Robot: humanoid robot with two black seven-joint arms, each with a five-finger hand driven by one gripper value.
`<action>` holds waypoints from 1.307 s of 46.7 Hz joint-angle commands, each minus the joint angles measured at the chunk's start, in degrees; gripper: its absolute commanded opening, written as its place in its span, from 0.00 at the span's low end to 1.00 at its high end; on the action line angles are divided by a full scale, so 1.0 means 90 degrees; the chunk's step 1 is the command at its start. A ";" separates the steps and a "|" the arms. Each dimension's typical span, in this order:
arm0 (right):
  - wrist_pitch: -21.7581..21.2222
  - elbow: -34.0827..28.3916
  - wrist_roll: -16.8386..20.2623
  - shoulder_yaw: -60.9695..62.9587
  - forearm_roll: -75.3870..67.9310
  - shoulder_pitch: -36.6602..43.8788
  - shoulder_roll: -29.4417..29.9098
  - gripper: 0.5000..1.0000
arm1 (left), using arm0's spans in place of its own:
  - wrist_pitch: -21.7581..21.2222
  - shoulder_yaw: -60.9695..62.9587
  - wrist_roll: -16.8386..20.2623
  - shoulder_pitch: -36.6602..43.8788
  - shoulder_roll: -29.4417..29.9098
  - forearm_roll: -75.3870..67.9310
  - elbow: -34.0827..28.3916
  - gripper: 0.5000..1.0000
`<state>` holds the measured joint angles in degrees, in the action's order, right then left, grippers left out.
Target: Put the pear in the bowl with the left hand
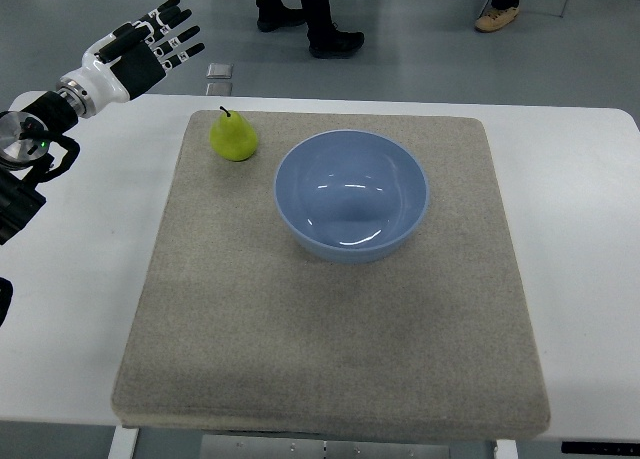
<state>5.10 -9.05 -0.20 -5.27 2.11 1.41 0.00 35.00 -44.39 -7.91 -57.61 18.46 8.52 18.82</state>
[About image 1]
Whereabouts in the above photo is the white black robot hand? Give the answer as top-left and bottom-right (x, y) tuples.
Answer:
(59, 0), (205, 116)

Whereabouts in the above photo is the green pear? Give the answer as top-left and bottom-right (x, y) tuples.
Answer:
(209, 106), (258, 162)

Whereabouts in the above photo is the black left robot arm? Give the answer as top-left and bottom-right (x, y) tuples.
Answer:
(1, 0), (204, 242)

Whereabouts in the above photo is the blue ceramic bowl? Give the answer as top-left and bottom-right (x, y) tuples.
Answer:
(273, 129), (430, 264)

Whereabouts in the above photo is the upper metal floor plate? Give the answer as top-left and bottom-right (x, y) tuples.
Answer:
(206, 63), (233, 79)

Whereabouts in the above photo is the metal floor plate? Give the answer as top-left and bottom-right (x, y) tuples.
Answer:
(206, 63), (233, 79)
(205, 81), (233, 96)

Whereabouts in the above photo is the lower metal floor plate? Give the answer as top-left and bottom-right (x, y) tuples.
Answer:
(205, 81), (233, 96)

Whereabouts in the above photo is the person in black trousers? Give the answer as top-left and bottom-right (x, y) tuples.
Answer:
(256, 0), (365, 59)

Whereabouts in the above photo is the beige square mat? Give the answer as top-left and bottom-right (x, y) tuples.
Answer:
(111, 110), (551, 442)

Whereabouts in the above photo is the person with tan shoe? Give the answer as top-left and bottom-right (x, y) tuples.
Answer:
(474, 0), (520, 33)

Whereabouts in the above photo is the white table leg frame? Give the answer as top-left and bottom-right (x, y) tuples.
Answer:
(107, 426), (139, 459)

